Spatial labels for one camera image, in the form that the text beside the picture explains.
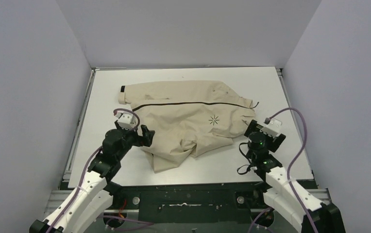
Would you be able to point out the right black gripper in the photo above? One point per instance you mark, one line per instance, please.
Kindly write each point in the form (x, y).
(275, 142)

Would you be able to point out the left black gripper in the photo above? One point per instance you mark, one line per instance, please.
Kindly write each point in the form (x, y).
(139, 137)

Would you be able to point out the beige jacket with black lining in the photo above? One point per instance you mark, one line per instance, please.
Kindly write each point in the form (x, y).
(189, 118)

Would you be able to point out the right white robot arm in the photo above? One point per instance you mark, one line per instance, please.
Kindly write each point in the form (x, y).
(283, 193)

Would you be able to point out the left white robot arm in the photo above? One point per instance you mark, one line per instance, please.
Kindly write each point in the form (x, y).
(95, 191)

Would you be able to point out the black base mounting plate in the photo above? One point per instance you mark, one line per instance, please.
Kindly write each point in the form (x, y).
(189, 203)

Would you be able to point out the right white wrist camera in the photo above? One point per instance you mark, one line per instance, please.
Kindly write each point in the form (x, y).
(271, 127)

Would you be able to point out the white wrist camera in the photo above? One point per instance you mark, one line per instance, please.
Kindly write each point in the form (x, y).
(127, 121)
(271, 127)

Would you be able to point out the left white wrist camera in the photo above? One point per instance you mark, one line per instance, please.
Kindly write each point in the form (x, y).
(127, 121)

